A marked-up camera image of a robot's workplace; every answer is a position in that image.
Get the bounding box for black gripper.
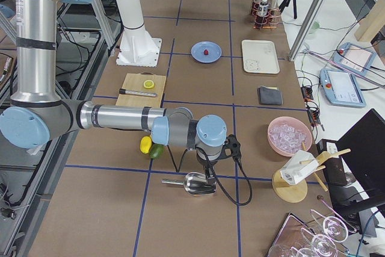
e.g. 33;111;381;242
196;134;241;187

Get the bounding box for blue round plate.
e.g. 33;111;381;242
191;41;222;64

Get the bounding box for steel ice scoop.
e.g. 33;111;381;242
161;172;216;196

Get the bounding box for green lime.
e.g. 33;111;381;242
149;143;164;159

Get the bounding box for wooden stand with round base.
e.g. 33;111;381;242
272;149;351;203

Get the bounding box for small yellow lemon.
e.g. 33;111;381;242
140;136;153;154

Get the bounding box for pink bowl of ice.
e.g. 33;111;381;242
267;116;313;156

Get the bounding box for white carton on stand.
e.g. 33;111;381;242
280;150;319;185

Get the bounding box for grey folded cloth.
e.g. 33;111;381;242
257;86;283;105

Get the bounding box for lemon half slice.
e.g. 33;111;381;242
143;79;155;89

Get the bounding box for wooden cutting board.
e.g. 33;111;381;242
115;73;167;108

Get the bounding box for steel cylinder muddler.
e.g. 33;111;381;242
119;88;157;98

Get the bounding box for white bear tray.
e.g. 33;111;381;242
241;40;280;75

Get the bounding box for black laptop monitor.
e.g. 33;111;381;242
327;108;385;218

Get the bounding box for blue teach pendant near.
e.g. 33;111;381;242
319;69;366;108

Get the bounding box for blue teach pendant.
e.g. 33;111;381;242
333;42;377;76
319;69;366;108

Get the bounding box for dark tea bottle right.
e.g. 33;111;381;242
259;0;268;17

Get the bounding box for blue teach pendant far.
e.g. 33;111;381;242
333;42;377;76

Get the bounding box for dark tea bottle left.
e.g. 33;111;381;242
250;0;261;20

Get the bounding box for copper wire bottle rack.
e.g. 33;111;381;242
253;5;281;29

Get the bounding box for aluminium frame post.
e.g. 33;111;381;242
288;0;325;61

